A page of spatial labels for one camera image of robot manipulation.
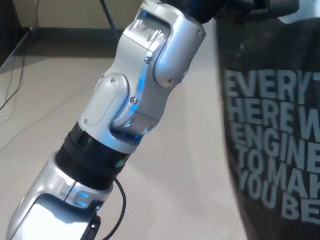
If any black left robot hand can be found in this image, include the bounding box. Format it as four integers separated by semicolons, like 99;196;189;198
185;0;301;26

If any thick black cable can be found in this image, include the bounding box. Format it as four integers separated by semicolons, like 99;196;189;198
0;0;41;111

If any thin grey floor cable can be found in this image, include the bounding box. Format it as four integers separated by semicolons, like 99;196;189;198
0;72;106;154

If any thin black cable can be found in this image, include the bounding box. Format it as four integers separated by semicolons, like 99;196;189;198
4;54;16;103

